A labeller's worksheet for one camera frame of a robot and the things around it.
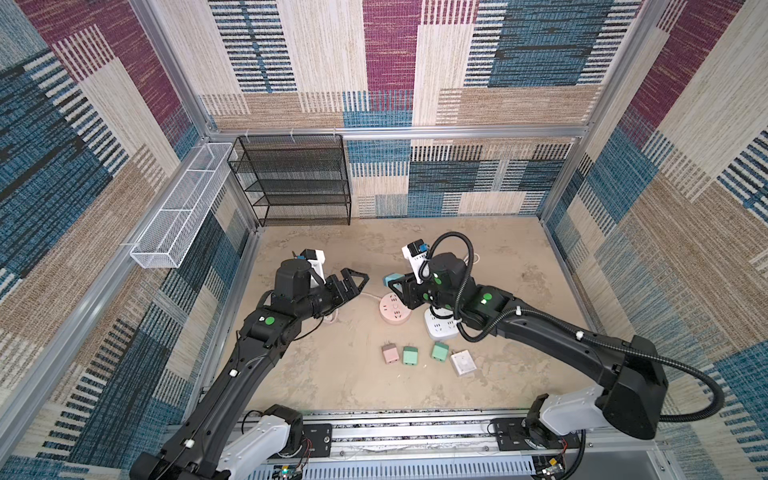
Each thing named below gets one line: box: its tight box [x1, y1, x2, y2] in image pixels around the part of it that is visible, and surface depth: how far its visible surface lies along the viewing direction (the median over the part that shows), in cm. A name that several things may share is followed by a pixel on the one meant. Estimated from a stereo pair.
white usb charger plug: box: [451, 349, 477, 376], surface depth 85 cm
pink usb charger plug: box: [382, 343, 400, 365], surface depth 87 cm
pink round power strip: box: [379, 292, 412, 325], surface depth 94 cm
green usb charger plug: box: [402, 346, 418, 366], surface depth 87 cm
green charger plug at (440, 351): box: [432, 342, 449, 362], surface depth 87 cm
